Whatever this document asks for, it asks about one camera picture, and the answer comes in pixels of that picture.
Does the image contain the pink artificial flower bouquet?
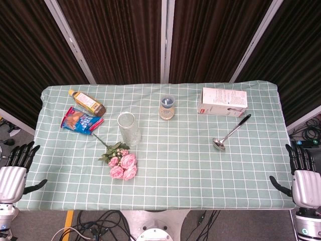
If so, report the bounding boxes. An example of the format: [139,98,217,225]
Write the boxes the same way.
[92,134,138,181]

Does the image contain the steel ladle black handle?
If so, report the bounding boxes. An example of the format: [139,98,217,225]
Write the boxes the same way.
[212,114,252,151]

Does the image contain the small jar with blue lid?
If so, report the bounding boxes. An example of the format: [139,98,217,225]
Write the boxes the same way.
[158,95,176,121]

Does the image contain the black device with green lights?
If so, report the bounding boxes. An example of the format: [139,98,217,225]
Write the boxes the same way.
[290,139,321,151]

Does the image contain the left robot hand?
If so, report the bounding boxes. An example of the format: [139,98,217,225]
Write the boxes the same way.
[0,141,48,203]

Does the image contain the blue red snack bag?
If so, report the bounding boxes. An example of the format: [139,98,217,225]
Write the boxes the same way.
[60,106,105,136]

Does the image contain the brown sauce bottle yellow cap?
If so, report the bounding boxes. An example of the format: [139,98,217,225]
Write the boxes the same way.
[68,89,107,117]

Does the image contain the green checkered tablecloth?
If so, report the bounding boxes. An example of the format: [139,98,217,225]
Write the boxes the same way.
[14,80,296,211]

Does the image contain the clear glass jar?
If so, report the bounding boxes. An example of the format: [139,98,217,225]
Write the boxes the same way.
[117,111,142,147]

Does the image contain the white cardboard box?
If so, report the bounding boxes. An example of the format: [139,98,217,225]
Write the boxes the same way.
[197,87,248,118]

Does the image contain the grey partition post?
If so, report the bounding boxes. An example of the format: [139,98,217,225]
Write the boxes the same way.
[159,0,176,84]
[228,0,284,83]
[44,0,97,85]

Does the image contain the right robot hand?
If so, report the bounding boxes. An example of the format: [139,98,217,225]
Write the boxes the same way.
[269,144,321,209]

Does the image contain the white floor cable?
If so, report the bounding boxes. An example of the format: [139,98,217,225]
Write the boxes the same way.
[51,226,96,241]

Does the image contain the black floor cables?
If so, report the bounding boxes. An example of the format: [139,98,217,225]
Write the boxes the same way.
[51,209,133,241]

